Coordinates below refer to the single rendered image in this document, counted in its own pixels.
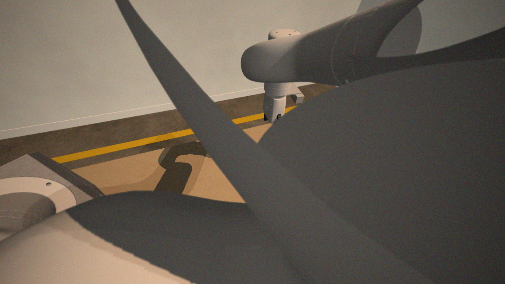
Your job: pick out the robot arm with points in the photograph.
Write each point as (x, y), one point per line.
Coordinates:
(406, 160)

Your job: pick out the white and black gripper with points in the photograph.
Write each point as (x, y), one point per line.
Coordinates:
(273, 107)

